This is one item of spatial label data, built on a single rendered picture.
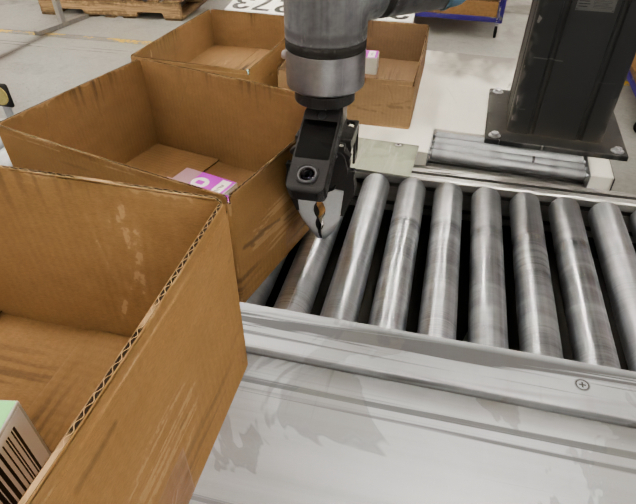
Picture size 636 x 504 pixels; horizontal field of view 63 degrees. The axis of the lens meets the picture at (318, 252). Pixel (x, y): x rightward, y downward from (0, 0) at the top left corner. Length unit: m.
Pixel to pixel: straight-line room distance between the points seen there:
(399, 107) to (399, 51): 0.38
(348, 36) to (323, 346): 0.31
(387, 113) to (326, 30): 0.56
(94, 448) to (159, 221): 0.18
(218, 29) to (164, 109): 0.59
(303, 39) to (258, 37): 0.95
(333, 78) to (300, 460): 0.38
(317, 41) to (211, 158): 0.47
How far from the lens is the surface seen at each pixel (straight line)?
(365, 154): 1.01
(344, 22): 0.57
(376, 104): 1.10
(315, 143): 0.60
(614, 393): 0.49
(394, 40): 1.45
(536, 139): 1.13
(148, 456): 0.32
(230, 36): 1.56
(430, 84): 1.35
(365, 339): 0.47
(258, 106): 0.89
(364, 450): 0.42
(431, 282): 0.74
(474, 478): 0.42
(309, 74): 0.59
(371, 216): 0.85
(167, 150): 1.05
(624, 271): 0.86
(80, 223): 0.43
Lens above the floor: 1.24
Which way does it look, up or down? 40 degrees down
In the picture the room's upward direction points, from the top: straight up
